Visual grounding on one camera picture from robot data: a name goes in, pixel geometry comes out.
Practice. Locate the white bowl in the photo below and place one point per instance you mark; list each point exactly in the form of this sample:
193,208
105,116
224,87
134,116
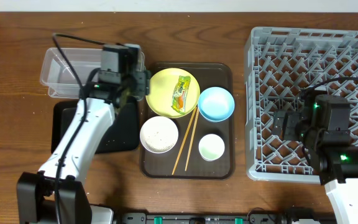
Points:
158,134

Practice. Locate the wooden chopstick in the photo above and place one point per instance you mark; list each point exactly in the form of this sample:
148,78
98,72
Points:
192,138
184,140

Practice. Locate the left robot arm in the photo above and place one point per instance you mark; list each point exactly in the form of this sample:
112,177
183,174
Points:
55,194

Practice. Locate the wooden chopstick right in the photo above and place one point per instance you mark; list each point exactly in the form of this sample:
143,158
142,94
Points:
192,138

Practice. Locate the wooden chopstick left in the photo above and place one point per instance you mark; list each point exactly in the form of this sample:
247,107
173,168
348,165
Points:
184,140

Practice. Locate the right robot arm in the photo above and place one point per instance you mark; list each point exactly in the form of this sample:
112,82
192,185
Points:
337,168

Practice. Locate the black plastic tray bin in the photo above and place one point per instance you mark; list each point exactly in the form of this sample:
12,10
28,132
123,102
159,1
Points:
123,135

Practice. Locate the small pale green cup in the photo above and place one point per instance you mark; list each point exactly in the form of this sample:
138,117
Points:
211,147

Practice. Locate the light blue bowl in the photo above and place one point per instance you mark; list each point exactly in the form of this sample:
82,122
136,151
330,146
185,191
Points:
216,104

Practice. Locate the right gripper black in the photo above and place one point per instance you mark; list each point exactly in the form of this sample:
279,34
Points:
292,117

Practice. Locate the clear plastic bin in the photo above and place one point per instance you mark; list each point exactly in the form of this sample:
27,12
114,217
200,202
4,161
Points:
62,69

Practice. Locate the yellow plate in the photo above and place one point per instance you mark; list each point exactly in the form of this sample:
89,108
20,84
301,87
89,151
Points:
161,90

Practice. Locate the dark brown serving tray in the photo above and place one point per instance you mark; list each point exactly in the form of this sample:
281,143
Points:
161,165

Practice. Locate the grey dishwasher rack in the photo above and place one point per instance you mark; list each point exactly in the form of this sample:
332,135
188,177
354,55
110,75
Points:
279,63

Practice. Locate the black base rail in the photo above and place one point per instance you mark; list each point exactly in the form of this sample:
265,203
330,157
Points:
253,218

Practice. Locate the green snack wrapper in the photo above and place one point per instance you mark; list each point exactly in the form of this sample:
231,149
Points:
179,94

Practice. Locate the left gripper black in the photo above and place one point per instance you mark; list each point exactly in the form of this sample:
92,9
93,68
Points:
140,83

